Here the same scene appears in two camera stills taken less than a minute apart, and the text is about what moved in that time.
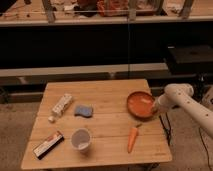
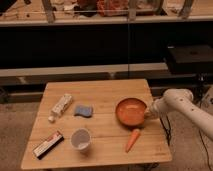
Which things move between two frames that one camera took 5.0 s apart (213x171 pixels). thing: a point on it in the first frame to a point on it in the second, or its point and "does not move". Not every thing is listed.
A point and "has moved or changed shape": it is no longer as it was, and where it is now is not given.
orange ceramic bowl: [140, 105] has moved or changed shape
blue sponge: [83, 110] does not move
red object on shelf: [113, 8] does not move
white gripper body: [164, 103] to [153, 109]
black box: [190, 59] does not move
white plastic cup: [81, 139] does not move
